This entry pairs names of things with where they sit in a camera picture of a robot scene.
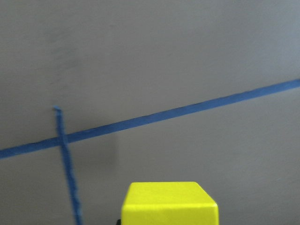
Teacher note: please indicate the yellow cube block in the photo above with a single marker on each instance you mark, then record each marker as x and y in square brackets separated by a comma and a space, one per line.
[168, 203]

